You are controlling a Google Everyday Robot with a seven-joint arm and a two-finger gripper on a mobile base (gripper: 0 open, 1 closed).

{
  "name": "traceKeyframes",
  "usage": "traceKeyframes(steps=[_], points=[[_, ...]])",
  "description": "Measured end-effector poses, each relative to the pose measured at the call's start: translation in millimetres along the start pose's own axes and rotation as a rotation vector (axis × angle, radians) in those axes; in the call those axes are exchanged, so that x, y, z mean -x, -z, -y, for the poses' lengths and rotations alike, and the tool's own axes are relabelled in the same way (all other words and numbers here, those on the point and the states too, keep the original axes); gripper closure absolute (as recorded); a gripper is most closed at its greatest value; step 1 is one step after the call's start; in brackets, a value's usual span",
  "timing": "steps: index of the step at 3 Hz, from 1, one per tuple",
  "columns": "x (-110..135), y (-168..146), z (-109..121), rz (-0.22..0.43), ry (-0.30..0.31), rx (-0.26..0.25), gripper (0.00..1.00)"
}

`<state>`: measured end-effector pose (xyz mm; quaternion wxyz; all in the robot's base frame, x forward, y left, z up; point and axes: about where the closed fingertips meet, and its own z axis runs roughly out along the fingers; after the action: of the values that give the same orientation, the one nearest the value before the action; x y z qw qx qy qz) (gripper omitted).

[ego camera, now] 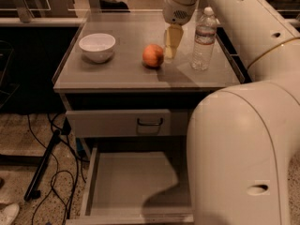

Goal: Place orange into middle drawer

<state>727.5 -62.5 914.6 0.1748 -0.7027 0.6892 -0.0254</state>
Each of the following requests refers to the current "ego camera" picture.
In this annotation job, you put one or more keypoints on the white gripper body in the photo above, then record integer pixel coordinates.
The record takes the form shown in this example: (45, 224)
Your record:
(176, 13)

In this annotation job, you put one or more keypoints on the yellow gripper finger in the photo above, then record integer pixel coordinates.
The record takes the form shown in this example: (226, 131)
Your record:
(172, 39)

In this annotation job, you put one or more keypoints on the orange fruit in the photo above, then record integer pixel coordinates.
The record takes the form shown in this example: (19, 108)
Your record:
(153, 56)

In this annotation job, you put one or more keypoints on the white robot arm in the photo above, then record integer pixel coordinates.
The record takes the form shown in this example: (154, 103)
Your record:
(241, 139)

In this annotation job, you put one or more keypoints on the grey drawer cabinet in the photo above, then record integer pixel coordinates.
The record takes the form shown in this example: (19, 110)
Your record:
(125, 83)

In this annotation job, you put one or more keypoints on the grey top drawer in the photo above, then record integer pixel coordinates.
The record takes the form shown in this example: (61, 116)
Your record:
(128, 123)

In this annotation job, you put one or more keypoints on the open grey middle drawer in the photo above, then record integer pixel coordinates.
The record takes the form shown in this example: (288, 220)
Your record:
(136, 186)

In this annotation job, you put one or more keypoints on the clear plastic water bottle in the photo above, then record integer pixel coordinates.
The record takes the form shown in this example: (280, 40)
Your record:
(204, 39)

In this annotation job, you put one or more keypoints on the white ceramic bowl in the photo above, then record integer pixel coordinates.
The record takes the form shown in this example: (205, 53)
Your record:
(98, 47)

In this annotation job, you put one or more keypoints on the black metal stand leg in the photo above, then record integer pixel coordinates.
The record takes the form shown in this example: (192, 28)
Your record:
(32, 190)

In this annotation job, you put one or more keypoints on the white shoe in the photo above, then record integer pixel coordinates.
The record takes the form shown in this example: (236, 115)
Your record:
(9, 213)

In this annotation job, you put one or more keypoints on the white counter rail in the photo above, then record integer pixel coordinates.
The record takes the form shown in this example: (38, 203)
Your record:
(42, 22)

